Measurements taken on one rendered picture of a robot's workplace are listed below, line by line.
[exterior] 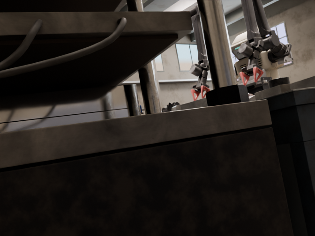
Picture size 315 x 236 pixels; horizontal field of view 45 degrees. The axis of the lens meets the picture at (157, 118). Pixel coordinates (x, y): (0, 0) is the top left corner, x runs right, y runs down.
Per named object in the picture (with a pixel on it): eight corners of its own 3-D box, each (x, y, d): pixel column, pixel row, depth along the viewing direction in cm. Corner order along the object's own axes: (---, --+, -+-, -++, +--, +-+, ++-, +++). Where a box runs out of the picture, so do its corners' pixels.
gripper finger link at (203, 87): (200, 95, 239) (203, 82, 243) (193, 98, 245) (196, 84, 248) (208, 99, 243) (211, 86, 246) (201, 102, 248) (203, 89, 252)
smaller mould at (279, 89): (296, 105, 158) (292, 88, 159) (324, 98, 145) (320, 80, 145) (257, 110, 150) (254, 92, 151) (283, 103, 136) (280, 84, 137)
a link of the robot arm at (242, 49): (264, 41, 218) (252, 46, 225) (251, 31, 212) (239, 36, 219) (261, 59, 214) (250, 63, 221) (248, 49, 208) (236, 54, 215)
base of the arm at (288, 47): (292, 44, 232) (275, 50, 241) (284, 36, 228) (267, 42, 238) (289, 55, 228) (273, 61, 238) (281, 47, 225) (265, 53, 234)
